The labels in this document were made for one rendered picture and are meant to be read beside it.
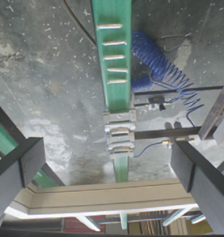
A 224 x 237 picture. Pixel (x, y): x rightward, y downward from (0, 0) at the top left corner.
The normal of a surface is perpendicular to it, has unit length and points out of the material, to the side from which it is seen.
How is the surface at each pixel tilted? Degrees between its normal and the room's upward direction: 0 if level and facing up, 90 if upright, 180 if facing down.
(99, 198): 90
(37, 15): 0
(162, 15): 0
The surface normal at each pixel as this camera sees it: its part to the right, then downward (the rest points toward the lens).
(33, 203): -0.06, -0.65
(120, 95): 0.05, 0.76
